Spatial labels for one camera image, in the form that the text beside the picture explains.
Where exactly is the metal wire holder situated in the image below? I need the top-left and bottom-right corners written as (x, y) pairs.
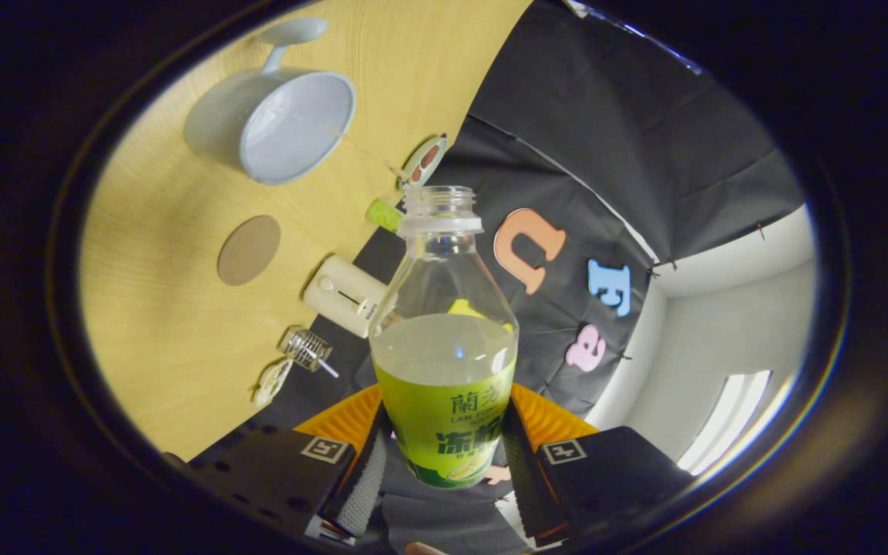
top-left (281, 327), bottom-right (333, 372)

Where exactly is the white divided dish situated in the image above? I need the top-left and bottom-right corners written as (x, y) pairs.
top-left (252, 358), bottom-right (294, 409)

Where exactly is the white cup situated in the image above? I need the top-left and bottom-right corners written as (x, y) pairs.
top-left (183, 17), bottom-right (357, 186)

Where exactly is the juice bottle green label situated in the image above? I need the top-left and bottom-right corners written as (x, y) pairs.
top-left (369, 185), bottom-right (520, 489)

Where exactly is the wooden table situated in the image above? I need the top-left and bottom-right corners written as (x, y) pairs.
top-left (78, 0), bottom-right (533, 463)

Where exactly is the ceiling light panel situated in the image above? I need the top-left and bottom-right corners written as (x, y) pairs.
top-left (679, 370), bottom-right (772, 475)

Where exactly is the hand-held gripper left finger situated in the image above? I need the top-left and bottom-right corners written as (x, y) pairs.
top-left (190, 383), bottom-right (391, 540)

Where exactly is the white toaster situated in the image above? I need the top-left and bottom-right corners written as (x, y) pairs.
top-left (303, 255), bottom-right (389, 339)

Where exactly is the capped slim green label bottle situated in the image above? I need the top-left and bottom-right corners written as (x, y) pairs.
top-left (365, 198), bottom-right (405, 234)

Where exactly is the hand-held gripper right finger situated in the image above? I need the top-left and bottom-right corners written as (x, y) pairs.
top-left (502, 383), bottom-right (695, 544)

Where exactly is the pale green plate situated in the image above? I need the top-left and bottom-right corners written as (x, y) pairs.
top-left (402, 135), bottom-right (449, 188)

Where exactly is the round brown coaster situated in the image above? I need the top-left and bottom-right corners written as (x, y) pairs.
top-left (217, 214), bottom-right (282, 288)

